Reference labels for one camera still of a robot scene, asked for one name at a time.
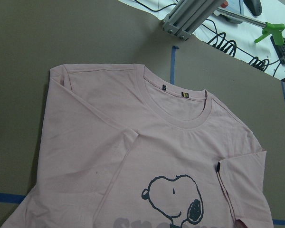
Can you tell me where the pink Snoopy t-shirt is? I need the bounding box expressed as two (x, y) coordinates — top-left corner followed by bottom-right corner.
(3, 64), (273, 228)

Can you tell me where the aluminium frame post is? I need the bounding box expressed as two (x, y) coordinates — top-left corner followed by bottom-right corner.
(162, 0), (226, 40)

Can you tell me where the green plastic clamp tool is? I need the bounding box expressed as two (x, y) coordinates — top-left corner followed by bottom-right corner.
(254, 22), (285, 46)

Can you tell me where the silver metal rod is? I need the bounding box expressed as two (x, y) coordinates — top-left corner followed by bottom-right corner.
(216, 8), (266, 28)

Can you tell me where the black computer mouse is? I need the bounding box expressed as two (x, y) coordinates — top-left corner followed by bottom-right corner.
(243, 0), (262, 17)

